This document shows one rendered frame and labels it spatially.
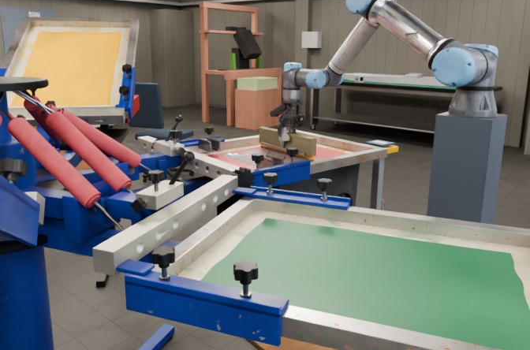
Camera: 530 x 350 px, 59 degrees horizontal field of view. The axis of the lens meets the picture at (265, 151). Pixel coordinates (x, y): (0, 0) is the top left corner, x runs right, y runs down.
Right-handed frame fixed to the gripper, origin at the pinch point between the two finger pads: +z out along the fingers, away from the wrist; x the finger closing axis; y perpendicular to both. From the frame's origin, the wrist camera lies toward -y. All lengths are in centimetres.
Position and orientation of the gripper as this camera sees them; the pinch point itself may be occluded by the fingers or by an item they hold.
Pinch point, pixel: (285, 143)
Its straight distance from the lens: 206.5
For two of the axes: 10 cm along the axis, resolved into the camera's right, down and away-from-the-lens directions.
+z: -0.3, 9.7, 2.5
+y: 6.4, 2.1, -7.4
